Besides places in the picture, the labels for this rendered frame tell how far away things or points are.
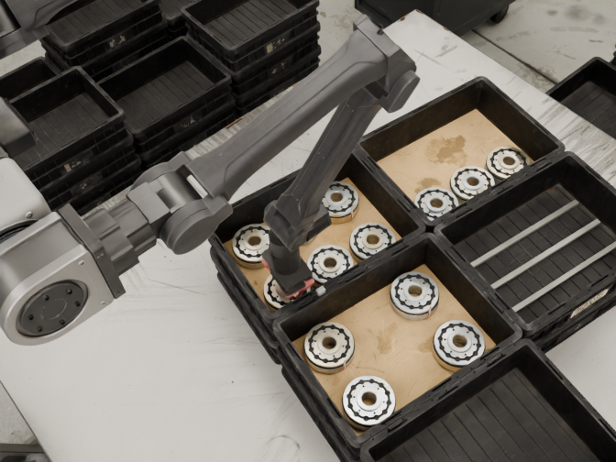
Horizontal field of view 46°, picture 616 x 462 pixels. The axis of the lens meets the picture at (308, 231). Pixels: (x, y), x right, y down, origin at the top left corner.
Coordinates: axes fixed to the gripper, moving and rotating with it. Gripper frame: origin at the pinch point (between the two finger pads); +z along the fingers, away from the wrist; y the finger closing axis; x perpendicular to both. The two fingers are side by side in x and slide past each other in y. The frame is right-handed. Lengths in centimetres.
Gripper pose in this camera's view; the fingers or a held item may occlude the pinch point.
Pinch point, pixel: (290, 286)
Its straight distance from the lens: 156.0
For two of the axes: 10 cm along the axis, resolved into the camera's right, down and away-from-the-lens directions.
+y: -5.2, -6.8, 5.1
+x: -8.5, 4.5, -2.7
